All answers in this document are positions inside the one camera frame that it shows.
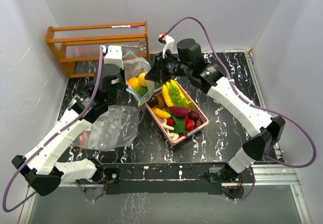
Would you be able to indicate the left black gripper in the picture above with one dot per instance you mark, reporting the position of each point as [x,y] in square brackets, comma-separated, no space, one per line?
[123,84]

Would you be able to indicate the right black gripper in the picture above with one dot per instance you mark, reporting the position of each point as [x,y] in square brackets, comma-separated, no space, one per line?
[154,73]

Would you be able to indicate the yellow orange fruit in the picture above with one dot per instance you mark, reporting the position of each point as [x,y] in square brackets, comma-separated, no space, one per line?
[142,80]

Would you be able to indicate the blue zipper clear bag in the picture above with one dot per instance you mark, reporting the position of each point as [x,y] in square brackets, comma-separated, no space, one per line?
[133,67]

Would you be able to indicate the green mango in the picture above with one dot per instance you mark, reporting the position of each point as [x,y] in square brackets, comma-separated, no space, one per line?
[141,90]

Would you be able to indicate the red apple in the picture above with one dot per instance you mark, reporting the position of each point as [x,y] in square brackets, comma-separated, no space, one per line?
[134,83]

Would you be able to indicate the purple sweet potato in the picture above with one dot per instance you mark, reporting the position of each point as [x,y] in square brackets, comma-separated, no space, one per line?
[179,112]

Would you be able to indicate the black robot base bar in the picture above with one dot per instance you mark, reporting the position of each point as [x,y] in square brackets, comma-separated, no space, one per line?
[211,178]

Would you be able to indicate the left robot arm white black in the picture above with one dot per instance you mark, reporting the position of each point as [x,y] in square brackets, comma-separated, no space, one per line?
[40,167]

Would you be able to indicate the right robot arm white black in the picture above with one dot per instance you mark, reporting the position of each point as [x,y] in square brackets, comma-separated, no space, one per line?
[263,129]

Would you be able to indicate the red zipper clear bag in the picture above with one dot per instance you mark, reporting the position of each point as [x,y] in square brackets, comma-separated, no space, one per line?
[118,127]

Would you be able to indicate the yellow banana bunch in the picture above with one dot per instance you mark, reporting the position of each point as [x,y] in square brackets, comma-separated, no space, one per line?
[165,92]

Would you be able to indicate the brown kiwi fruit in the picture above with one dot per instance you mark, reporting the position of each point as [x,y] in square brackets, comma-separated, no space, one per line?
[156,101]

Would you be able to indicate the grey staples block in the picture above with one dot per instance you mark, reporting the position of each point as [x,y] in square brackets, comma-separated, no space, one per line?
[142,43]

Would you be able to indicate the green cap marker pen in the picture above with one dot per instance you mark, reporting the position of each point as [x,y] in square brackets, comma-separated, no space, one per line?
[131,46]

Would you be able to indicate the green grape bunch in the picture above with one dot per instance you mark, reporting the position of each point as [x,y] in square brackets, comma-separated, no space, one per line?
[176,97]

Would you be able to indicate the pink white marker pen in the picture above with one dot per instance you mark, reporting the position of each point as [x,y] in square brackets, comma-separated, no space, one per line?
[125,26]

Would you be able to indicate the wooden shelf rack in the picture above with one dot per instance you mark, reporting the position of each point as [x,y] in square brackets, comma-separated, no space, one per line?
[74,44]

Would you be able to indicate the dark red plum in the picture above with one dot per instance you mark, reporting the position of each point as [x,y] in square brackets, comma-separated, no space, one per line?
[193,115]

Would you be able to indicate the green leaf vegetable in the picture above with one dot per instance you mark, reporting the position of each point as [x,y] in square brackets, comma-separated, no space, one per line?
[180,122]

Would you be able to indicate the red strawberry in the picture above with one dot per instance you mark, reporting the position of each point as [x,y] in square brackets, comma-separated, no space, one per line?
[189,125]

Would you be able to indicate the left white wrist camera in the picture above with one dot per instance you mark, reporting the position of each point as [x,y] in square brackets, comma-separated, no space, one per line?
[113,55]

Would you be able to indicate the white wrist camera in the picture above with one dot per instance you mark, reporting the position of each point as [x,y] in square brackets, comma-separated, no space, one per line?
[113,55]
[168,43]

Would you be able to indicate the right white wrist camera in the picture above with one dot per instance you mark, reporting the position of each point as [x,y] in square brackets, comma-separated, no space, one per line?
[168,43]

